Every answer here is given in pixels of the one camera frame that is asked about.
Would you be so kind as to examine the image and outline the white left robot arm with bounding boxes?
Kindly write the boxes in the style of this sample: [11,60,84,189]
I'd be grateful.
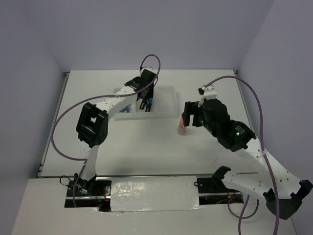
[74,69,157,195]

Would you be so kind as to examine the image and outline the orange highlighter marker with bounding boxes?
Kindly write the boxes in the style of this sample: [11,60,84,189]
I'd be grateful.
[145,99,152,112]

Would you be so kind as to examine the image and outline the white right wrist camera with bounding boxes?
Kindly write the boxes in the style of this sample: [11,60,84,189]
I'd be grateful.
[198,85,217,107]

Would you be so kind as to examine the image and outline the pink-lidded toothpick jar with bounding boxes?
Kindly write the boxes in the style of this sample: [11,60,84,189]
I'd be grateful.
[178,118,186,135]

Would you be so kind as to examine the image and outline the blue paint jar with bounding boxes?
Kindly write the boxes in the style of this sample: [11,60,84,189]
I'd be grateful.
[120,106,130,113]

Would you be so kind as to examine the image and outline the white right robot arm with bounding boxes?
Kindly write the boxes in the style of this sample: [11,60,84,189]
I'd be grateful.
[181,99,313,220]

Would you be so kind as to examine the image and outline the pink highlighter marker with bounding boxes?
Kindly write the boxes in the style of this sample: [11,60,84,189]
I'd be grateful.
[139,99,147,110]

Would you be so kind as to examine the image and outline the silver foil-covered base plate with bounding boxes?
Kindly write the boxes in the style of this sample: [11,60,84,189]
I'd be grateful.
[64,176,243,212]

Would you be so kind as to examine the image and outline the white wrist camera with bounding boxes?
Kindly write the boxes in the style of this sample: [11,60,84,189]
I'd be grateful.
[198,85,217,107]
[142,66,153,71]

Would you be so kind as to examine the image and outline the white three-compartment foam tray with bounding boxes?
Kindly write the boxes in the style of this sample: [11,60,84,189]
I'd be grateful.
[113,86,178,120]

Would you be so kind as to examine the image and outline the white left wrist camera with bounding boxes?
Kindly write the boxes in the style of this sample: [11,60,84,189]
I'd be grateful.
[142,66,153,71]

